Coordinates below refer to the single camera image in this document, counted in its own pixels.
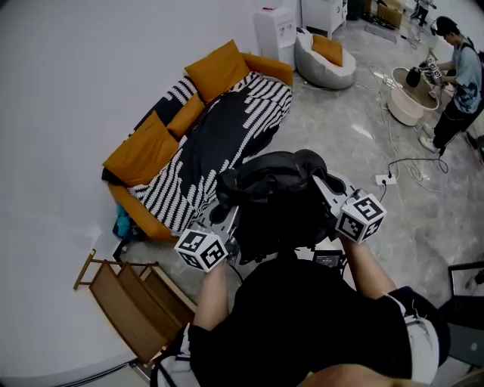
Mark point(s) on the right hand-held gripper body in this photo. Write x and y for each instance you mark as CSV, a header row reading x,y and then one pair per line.
x,y
359,219

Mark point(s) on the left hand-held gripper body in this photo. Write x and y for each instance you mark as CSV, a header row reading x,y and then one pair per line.
x,y
202,247

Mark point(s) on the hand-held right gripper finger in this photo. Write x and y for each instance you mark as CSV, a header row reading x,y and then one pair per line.
x,y
324,191

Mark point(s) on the black backpack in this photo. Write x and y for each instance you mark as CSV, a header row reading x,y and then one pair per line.
x,y
272,189

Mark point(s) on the orange sofa seat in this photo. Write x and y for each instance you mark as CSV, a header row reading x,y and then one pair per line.
x,y
266,66

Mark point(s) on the person's right forearm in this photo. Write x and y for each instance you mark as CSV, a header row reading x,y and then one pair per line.
x,y
368,264

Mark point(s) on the person's left forearm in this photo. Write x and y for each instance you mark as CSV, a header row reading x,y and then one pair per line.
x,y
213,295

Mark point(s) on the white power strip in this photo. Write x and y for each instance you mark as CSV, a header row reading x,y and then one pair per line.
x,y
385,179

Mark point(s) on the black chest device with screen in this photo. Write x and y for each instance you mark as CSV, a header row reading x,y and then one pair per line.
x,y
327,259

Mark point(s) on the blue bag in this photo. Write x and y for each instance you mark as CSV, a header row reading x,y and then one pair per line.
x,y
121,223

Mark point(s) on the wooden shelf rack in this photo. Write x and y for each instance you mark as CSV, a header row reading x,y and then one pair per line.
x,y
132,302

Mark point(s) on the black and white striped blanket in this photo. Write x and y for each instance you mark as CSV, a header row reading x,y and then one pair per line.
x,y
219,151

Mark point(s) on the person's black shirt torso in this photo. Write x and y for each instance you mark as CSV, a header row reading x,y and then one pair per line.
x,y
310,321

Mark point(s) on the large orange cushion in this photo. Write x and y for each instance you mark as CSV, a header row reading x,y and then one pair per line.
x,y
217,70
141,151

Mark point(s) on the grey bean bag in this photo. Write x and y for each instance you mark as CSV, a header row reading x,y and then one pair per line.
x,y
321,73

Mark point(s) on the round beige table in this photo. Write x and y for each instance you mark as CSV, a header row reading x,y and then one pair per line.
x,y
410,102

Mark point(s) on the small orange cushion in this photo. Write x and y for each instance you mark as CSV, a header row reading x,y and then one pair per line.
x,y
186,116

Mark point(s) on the orange square pillow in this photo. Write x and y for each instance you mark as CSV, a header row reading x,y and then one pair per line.
x,y
327,49

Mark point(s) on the small black bag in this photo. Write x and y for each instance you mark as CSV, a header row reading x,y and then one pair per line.
x,y
413,76

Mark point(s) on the black chair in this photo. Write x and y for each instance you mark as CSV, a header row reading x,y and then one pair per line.
x,y
467,321

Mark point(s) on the white water dispenser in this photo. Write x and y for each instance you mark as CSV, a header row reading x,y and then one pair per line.
x,y
275,32

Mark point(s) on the white cabinet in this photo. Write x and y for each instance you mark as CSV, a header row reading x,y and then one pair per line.
x,y
321,15

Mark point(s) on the dark green bin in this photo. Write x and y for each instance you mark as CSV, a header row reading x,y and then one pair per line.
x,y
355,9

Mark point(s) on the cardboard box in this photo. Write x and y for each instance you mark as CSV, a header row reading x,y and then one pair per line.
x,y
390,13

